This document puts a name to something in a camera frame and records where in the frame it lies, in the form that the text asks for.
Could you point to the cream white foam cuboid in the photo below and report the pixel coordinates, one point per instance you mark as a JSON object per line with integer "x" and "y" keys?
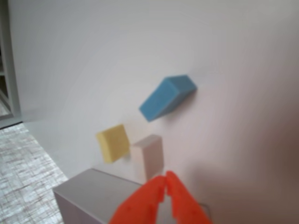
{"x": 151, "y": 156}

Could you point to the beige woven curtain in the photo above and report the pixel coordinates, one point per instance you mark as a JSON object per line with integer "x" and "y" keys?
{"x": 23, "y": 175}

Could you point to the yellow foam cuboid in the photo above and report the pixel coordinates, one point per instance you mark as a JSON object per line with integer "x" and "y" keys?
{"x": 114, "y": 144}

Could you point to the grey frame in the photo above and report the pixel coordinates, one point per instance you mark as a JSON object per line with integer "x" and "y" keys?
{"x": 10, "y": 70}

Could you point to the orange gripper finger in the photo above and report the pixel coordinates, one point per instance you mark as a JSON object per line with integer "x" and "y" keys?
{"x": 184, "y": 200}
{"x": 137, "y": 203}

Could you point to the white cardboard bin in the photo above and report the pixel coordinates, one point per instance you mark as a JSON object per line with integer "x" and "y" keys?
{"x": 93, "y": 191}

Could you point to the blue foam cuboid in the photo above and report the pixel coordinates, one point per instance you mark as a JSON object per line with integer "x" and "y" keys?
{"x": 161, "y": 100}

